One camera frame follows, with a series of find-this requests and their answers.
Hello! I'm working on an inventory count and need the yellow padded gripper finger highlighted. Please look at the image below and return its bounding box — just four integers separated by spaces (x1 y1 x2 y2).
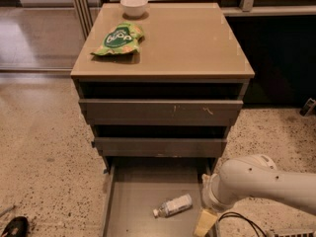
194 208 218 237

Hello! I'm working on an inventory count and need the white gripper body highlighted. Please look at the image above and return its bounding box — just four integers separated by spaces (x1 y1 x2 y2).
201 174 231 212

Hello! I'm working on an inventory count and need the clear plastic bottle white label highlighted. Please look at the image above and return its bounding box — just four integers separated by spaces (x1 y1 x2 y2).
153 194 193 217

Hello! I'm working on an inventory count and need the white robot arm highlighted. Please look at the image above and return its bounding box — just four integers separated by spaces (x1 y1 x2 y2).
194 154 316 237

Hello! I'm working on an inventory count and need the bottom grey open drawer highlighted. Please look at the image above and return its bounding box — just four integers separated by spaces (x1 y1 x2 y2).
101 158 210 237

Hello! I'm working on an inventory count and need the grey drawer cabinet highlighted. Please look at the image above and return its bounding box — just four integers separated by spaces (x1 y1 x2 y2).
70 2 256 175

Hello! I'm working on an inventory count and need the middle grey drawer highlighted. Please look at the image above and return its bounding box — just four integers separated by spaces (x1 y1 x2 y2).
94 137 227 158

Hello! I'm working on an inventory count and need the top grey drawer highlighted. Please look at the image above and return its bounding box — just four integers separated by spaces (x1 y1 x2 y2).
79 99 243 126

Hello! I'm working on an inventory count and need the metal floor vent grille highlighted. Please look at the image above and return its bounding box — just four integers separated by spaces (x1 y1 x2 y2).
267 229 316 237

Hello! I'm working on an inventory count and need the small dark floor object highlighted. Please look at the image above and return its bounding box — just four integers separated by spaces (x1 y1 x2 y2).
299 98 316 117

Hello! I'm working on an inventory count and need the green snack bag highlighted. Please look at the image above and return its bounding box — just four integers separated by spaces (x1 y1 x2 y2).
92 22 144 56

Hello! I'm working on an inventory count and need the black shoe-like object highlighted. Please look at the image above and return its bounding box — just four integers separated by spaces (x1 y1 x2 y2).
1 216 29 237

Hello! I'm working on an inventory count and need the grey rod on floor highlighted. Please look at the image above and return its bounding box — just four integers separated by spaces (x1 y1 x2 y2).
0 205 16 217

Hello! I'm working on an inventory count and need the white ceramic bowl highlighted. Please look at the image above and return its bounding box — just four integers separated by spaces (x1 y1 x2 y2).
120 0 148 18

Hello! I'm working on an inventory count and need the black cable on floor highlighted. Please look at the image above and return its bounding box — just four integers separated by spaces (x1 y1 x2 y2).
218 211 268 237

